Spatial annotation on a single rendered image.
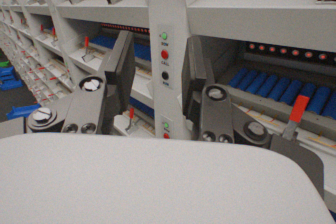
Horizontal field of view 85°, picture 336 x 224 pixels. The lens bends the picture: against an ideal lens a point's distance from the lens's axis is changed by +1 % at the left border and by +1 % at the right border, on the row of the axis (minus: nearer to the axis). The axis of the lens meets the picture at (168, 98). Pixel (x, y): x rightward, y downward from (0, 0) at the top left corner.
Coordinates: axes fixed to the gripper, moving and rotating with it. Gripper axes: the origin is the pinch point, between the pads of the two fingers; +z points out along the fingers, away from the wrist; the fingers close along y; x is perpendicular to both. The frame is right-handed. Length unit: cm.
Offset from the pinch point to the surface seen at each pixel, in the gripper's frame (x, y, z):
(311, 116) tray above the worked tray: -13.4, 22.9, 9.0
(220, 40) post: -12.4, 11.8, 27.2
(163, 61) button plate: -14.9, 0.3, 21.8
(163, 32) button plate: -9.7, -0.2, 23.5
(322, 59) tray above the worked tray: -9.7, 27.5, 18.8
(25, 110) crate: -194, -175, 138
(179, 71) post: -14.9, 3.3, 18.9
